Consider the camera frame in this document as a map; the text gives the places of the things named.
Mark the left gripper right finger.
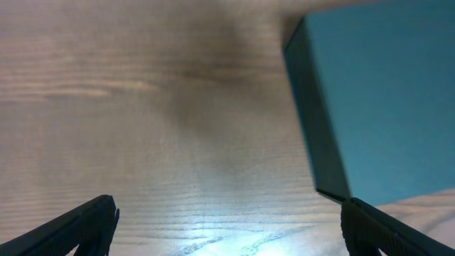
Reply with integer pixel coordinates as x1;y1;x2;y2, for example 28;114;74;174
341;198;454;256

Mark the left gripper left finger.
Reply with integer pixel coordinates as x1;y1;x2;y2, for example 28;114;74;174
1;195;119;256

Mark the dark green box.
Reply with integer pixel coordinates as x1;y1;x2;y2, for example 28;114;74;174
284;0;454;205

